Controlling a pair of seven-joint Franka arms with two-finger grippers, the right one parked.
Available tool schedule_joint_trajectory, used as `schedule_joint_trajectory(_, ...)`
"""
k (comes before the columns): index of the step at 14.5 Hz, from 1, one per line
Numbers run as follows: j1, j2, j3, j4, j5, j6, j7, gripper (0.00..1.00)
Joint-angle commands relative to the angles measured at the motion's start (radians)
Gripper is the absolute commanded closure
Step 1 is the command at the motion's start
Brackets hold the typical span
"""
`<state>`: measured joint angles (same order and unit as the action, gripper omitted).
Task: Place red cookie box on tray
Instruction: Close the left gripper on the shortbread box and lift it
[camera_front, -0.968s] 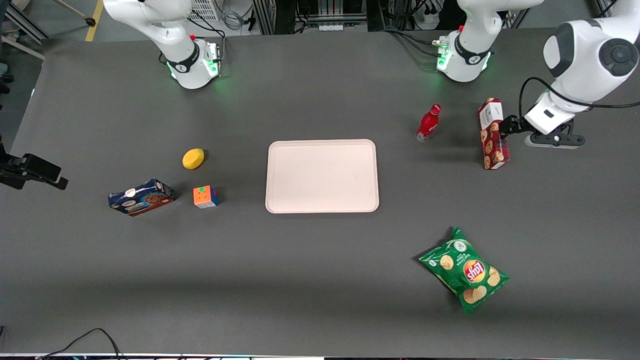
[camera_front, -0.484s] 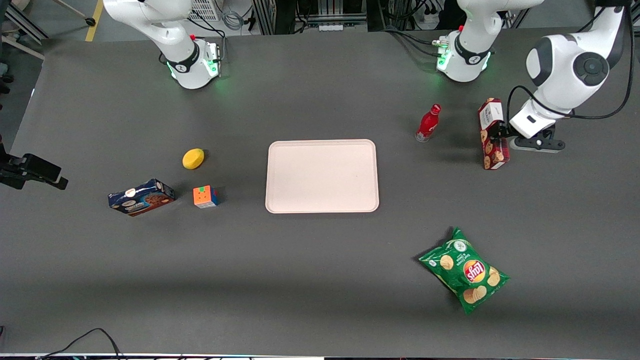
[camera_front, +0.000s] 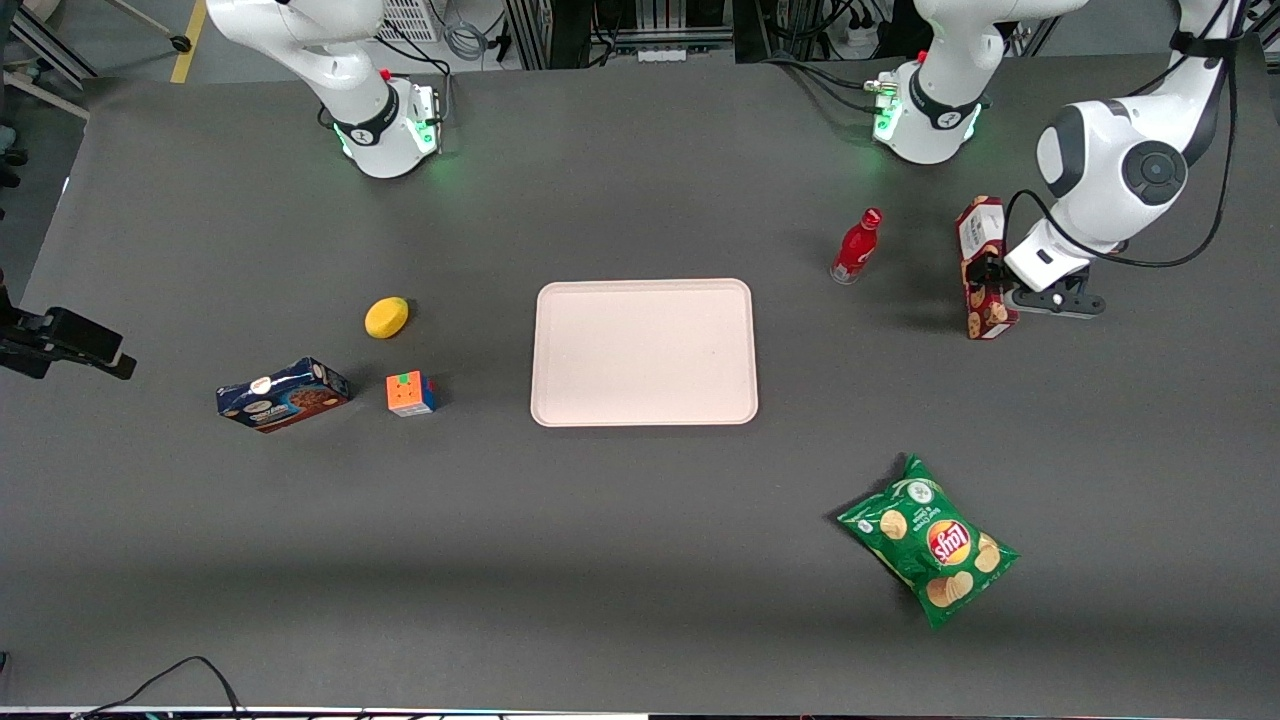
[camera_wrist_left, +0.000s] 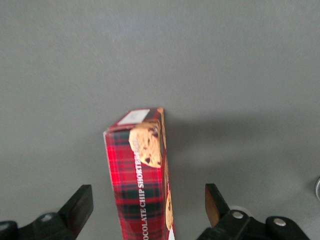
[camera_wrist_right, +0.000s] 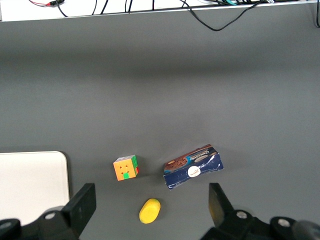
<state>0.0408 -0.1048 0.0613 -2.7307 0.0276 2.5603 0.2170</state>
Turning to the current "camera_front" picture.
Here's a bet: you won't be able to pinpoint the green chips bag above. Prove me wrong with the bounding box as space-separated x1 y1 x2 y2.
836 452 1021 631

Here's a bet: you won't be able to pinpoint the yellow lemon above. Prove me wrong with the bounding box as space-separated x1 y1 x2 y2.
364 296 410 341

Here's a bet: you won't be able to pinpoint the black right arm base cable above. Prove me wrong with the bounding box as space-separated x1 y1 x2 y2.
318 20 456 156

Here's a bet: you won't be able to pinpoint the red cookie box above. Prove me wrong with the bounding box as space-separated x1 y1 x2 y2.
954 195 1022 341

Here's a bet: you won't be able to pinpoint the white mesh basket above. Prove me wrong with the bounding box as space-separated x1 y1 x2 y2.
378 0 442 43

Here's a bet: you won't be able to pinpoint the pale pink tray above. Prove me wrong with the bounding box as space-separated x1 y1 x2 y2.
530 278 760 428

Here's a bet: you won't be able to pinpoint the black mounted device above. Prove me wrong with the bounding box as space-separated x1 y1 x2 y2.
0 268 138 381

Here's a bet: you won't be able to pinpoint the colourful puzzle cube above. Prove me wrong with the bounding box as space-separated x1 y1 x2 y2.
385 370 439 418

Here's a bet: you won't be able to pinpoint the black aluminium frame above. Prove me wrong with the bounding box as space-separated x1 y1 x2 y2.
503 0 736 71

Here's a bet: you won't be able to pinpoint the black left arm base cables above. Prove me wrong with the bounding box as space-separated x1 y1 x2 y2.
765 55 901 116

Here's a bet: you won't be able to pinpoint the blue cookie box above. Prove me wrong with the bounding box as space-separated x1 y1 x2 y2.
215 357 352 434

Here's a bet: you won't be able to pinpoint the black tripod leg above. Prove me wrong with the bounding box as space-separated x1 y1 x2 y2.
100 0 193 53

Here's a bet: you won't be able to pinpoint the black looped table-edge cable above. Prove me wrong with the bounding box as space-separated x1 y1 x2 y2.
70 655 251 720

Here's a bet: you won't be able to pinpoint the dark chair base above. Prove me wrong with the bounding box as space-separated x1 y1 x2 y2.
0 120 29 191

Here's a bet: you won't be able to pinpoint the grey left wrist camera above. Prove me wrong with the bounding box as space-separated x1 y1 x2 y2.
1010 278 1108 319

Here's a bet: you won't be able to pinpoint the grey coiled cable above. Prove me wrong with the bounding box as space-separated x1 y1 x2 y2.
443 0 493 63

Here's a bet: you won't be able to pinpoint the grey metal rails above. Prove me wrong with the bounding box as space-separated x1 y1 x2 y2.
0 0 99 123

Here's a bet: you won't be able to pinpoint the red bottle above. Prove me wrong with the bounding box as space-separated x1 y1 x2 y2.
830 207 884 286

